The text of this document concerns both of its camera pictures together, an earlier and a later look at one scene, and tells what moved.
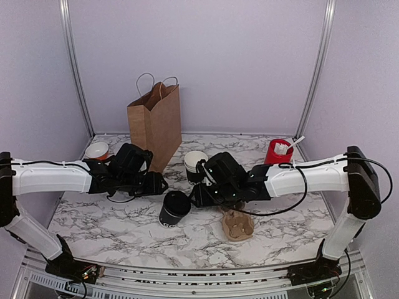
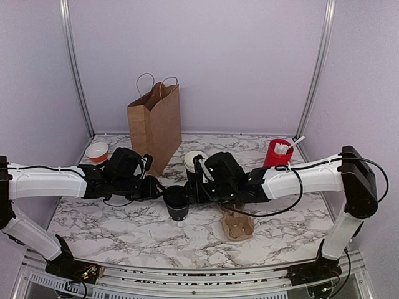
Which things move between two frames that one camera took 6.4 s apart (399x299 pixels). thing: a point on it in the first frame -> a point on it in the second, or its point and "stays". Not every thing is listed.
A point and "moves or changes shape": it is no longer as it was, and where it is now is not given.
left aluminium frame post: x=72 y=53 stays
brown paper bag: x=154 y=119 stays
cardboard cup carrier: x=237 y=225 stays
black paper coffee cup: x=167 y=219 -> x=178 y=214
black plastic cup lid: x=176 y=204 moves or changes shape
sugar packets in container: x=280 y=148 stays
